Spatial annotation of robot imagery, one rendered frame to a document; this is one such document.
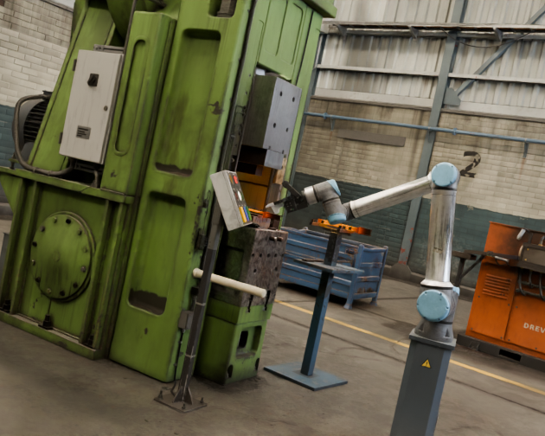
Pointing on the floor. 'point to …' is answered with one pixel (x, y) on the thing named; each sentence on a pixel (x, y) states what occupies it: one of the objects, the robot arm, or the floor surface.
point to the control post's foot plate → (181, 401)
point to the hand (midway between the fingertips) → (267, 205)
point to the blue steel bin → (293, 273)
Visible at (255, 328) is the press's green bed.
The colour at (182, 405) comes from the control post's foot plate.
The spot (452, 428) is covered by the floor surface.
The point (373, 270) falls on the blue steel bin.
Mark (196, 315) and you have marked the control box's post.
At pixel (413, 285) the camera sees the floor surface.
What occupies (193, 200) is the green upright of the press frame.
